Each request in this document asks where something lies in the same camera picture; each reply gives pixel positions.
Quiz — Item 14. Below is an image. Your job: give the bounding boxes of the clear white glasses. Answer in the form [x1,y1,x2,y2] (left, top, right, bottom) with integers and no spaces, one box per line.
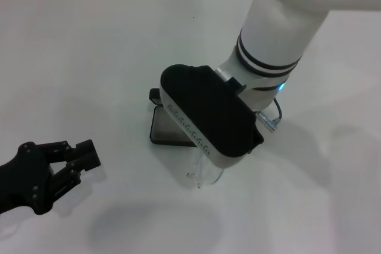
[182,149,226,190]

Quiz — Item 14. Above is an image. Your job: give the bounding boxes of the black glasses case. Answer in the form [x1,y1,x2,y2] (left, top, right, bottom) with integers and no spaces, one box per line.
[148,87,199,148]

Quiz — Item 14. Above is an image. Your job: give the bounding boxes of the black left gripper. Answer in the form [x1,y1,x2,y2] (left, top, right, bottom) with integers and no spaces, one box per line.
[0,138,102,215]

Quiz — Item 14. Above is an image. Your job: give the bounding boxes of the white black wrist camera box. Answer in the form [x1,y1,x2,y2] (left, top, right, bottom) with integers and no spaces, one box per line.
[159,63,265,169]

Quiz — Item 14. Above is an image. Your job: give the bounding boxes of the right gripper cable with plug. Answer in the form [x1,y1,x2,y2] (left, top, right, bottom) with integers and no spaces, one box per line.
[256,98,285,132]

